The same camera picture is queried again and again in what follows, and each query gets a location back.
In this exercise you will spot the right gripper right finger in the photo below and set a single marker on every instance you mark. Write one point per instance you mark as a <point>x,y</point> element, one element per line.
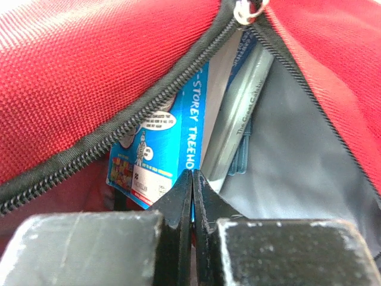
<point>234,250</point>

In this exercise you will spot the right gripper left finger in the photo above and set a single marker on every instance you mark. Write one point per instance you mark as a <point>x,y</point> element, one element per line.
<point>151,247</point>

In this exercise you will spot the blue treehouse book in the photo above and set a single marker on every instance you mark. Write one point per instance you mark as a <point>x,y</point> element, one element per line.
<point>146,163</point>

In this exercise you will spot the blue wallet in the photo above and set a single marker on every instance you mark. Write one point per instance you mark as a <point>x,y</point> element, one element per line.
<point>240,160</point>

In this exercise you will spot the white booklet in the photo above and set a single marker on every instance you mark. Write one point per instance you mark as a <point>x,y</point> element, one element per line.
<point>235,111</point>

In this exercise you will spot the red backpack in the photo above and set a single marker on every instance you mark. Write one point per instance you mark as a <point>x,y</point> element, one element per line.
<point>71,71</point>

